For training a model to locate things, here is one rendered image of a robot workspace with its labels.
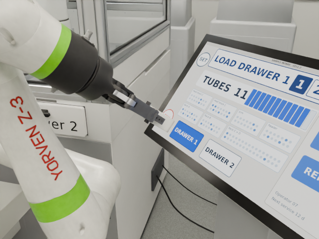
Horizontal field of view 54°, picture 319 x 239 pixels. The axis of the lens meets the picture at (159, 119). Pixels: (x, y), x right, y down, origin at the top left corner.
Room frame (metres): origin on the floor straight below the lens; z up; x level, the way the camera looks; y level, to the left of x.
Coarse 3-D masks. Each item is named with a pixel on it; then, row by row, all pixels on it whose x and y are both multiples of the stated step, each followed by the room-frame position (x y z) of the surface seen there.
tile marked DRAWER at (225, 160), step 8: (208, 144) 0.58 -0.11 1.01; (216, 144) 0.57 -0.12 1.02; (200, 152) 0.58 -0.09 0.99; (208, 152) 0.57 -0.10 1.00; (216, 152) 0.55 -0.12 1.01; (224, 152) 0.54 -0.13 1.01; (232, 152) 0.53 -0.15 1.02; (208, 160) 0.55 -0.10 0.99; (216, 160) 0.54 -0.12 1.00; (224, 160) 0.53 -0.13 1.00; (232, 160) 0.52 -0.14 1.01; (240, 160) 0.51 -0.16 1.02; (216, 168) 0.53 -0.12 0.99; (224, 168) 0.52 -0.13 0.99; (232, 168) 0.51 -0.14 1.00
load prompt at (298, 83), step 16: (208, 64) 0.75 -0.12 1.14; (224, 64) 0.72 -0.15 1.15; (240, 64) 0.68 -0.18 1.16; (256, 64) 0.66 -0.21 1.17; (272, 64) 0.63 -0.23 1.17; (256, 80) 0.63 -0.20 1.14; (272, 80) 0.60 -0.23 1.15; (288, 80) 0.58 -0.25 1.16; (304, 80) 0.56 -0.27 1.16; (304, 96) 0.53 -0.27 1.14
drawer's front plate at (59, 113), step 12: (48, 108) 0.99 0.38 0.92; (60, 108) 0.98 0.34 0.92; (72, 108) 0.97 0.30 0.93; (48, 120) 0.99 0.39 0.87; (60, 120) 0.98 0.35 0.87; (72, 120) 0.97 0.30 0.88; (84, 120) 0.97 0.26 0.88; (60, 132) 0.99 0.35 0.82; (72, 132) 0.97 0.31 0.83; (84, 132) 0.96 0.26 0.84
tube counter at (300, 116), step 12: (240, 84) 0.64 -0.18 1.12; (240, 96) 0.62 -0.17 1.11; (252, 96) 0.60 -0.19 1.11; (264, 96) 0.58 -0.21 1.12; (276, 96) 0.57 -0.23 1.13; (252, 108) 0.58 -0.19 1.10; (264, 108) 0.56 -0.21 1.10; (276, 108) 0.55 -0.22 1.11; (288, 108) 0.53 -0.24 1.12; (300, 108) 0.52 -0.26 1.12; (288, 120) 0.52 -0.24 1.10; (300, 120) 0.50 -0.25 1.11; (312, 120) 0.49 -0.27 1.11
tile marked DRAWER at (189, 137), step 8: (176, 128) 0.67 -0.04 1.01; (184, 128) 0.65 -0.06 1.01; (192, 128) 0.64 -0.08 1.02; (176, 136) 0.65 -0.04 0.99; (184, 136) 0.63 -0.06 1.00; (192, 136) 0.62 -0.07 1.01; (200, 136) 0.61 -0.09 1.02; (184, 144) 0.62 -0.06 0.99; (192, 144) 0.61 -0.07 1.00; (192, 152) 0.59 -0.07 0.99
